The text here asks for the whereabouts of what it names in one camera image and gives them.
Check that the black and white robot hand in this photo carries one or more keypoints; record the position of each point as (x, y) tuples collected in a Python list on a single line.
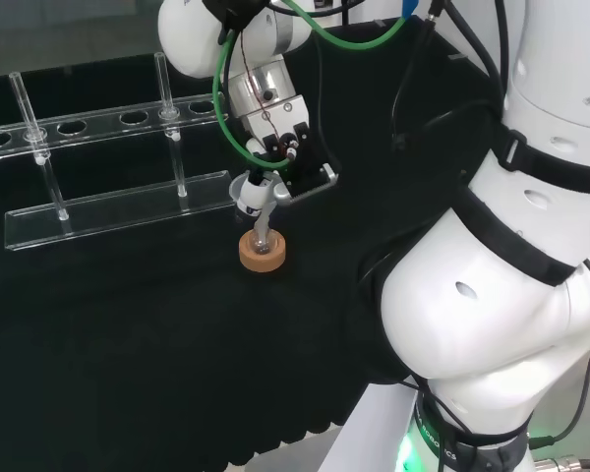
[(295, 147)]

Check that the translucent white plastic funnel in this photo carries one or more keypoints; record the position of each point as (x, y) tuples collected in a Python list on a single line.
[(281, 195)]

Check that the small glass round-bottom flask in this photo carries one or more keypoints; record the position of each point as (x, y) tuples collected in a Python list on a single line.
[(263, 246)]

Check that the clear acrylic funnel stand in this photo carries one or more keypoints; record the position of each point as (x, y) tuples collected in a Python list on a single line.
[(128, 206)]

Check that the black cloth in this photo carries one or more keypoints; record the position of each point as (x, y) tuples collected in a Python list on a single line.
[(128, 344)]

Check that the perforated white base plate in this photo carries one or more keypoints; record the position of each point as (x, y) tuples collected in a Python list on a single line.
[(295, 452)]

